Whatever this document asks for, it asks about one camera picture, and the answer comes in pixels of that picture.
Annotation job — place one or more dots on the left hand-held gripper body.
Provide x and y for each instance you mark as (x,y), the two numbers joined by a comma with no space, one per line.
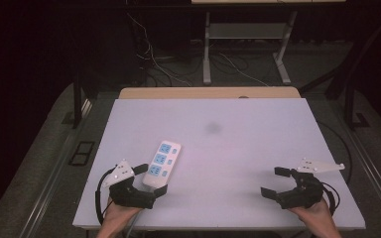
(129,195)

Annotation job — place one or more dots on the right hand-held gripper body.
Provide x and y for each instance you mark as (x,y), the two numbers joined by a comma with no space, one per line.
(302,191)

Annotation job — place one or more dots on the white power strip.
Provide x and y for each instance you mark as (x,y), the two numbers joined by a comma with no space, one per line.
(162,163)

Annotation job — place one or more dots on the person's left hand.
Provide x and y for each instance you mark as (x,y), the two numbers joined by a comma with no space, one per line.
(120,216)

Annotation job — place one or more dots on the person's right hand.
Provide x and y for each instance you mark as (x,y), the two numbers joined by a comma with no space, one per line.
(312,216)

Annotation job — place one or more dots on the black metal stand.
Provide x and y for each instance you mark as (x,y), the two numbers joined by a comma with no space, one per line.
(350,99)

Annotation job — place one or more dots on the light wooden table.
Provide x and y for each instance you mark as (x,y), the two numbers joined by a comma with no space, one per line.
(208,93)

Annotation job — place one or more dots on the black floor socket frame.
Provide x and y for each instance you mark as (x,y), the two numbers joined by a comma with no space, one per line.
(81,153)

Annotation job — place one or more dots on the metal floor rail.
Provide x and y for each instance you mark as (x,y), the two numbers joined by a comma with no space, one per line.
(373,172)
(51,185)

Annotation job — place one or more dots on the grey metal desk frame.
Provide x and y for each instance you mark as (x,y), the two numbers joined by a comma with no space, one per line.
(248,31)

